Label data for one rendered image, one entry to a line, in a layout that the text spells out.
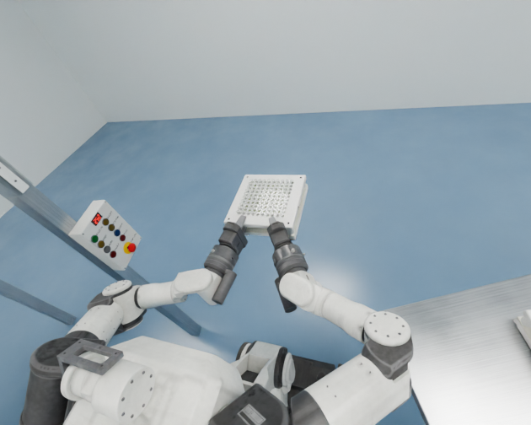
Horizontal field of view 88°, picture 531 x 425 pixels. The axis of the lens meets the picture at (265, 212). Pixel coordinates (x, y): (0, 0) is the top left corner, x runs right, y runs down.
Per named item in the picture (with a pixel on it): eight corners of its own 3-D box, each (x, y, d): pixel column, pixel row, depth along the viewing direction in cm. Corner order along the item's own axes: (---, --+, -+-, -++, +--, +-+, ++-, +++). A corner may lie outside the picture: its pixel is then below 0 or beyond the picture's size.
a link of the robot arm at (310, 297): (283, 268, 72) (324, 288, 62) (303, 276, 78) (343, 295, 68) (274, 292, 72) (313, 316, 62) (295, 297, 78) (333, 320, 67)
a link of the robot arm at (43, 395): (96, 378, 65) (63, 433, 51) (54, 373, 63) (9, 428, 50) (105, 333, 63) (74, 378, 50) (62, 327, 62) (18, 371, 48)
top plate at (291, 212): (246, 177, 110) (244, 174, 109) (306, 178, 102) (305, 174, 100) (224, 225, 96) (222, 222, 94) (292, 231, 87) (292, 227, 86)
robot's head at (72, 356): (103, 425, 36) (91, 379, 34) (59, 406, 39) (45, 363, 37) (139, 386, 42) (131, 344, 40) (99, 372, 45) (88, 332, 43)
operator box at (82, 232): (142, 237, 126) (104, 199, 107) (125, 271, 116) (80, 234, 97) (131, 238, 128) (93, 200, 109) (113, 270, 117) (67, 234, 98)
